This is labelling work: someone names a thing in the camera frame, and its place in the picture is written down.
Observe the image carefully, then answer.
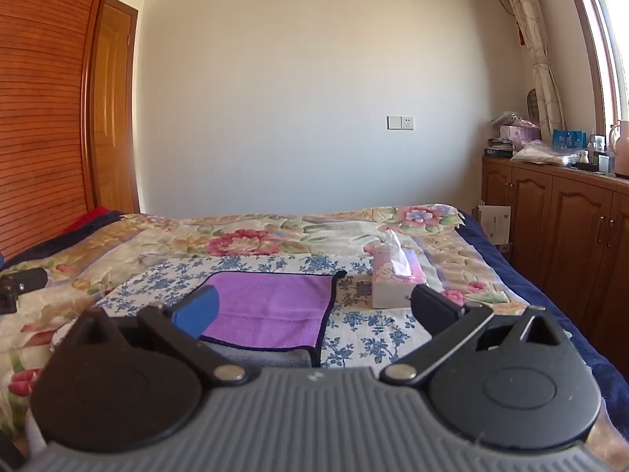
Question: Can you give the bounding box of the blue floral white cloth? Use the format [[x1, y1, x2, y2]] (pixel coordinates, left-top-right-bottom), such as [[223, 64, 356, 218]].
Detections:
[[93, 253, 473, 371]]

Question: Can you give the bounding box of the red cloth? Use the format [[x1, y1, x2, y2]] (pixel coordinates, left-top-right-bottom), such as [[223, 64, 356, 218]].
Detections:
[[63, 206, 113, 235]]

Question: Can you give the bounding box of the pink tissue pack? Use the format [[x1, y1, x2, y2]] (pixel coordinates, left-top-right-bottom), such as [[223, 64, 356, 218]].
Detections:
[[498, 124, 541, 145]]

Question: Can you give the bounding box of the clear plastic bag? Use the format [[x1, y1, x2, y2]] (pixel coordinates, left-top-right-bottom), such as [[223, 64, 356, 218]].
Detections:
[[511, 140, 585, 166]]

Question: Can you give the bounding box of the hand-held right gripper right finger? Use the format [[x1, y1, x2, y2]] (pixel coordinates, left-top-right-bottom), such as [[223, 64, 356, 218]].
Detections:
[[379, 284, 567, 387]]

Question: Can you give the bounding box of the white paper box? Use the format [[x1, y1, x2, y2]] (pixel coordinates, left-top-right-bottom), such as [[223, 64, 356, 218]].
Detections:
[[473, 201, 512, 247]]

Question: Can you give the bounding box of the woven hand fan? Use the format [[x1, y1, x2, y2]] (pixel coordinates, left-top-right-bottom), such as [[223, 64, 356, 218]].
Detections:
[[526, 88, 544, 127]]

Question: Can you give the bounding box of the pink tissue box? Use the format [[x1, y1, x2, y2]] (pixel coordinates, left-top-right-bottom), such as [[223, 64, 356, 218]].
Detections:
[[371, 229, 427, 309]]

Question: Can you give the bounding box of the grey towel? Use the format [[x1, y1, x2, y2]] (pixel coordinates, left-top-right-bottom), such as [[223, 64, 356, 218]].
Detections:
[[211, 340, 322, 369]]

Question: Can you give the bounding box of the floral quilt bed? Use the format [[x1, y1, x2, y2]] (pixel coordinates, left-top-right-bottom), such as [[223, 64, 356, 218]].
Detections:
[[0, 203, 590, 436]]

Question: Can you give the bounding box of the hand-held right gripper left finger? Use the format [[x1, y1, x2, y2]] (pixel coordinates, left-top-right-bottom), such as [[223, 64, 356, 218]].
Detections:
[[74, 285, 249, 387]]

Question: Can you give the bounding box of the stack of books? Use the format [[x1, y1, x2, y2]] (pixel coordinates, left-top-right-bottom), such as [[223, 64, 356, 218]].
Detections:
[[484, 136, 515, 159]]

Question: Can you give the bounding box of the wooden window frame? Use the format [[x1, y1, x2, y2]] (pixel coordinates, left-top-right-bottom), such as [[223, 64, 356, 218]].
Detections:
[[560, 0, 629, 160]]

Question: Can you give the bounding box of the patterned beige curtain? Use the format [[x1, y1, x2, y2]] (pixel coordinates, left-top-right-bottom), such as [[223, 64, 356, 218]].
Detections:
[[493, 0, 567, 146]]

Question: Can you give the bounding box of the wooden cabinet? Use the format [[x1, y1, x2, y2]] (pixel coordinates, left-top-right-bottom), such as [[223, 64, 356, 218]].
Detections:
[[480, 155, 629, 351]]

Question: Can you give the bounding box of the wooden slatted wardrobe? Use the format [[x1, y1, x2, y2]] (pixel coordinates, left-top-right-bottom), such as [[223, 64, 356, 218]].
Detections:
[[0, 0, 142, 262]]

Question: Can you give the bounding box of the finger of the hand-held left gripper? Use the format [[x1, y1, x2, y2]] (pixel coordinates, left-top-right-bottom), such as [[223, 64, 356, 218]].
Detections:
[[0, 268, 49, 315]]

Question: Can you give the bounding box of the purple towel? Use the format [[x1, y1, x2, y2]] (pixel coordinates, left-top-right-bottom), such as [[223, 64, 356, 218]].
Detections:
[[199, 270, 348, 352]]

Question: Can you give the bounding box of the wooden door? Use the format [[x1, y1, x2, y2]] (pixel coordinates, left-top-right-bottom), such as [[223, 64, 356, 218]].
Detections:
[[92, 0, 141, 214]]

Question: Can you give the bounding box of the pink thermos jug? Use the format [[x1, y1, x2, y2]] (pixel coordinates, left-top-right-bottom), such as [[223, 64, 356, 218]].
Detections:
[[608, 119, 629, 179]]

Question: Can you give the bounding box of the blue box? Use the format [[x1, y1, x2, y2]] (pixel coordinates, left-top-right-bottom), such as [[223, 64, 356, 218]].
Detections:
[[552, 129, 589, 151]]

